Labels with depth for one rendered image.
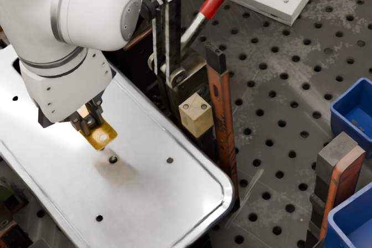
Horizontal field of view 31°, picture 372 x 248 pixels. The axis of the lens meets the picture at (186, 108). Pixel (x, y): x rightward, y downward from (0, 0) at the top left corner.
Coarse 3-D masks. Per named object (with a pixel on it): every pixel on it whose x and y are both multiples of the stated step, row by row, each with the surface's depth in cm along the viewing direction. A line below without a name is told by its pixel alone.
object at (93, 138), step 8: (80, 112) 94; (88, 112) 94; (88, 120) 93; (96, 120) 92; (104, 120) 93; (96, 128) 92; (104, 128) 92; (112, 128) 92; (88, 136) 92; (96, 136) 92; (112, 136) 91; (96, 144) 91; (104, 144) 91
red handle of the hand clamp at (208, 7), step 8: (208, 0) 94; (216, 0) 93; (224, 0) 94; (200, 8) 95; (208, 8) 94; (216, 8) 94; (200, 16) 95; (208, 16) 94; (192, 24) 95; (200, 24) 95; (192, 32) 95; (184, 40) 96; (192, 40) 96; (184, 48) 96
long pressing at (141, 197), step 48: (0, 96) 106; (144, 96) 102; (0, 144) 101; (48, 144) 100; (144, 144) 98; (192, 144) 97; (48, 192) 96; (96, 192) 95; (144, 192) 94; (192, 192) 94; (96, 240) 92; (144, 240) 91; (192, 240) 91
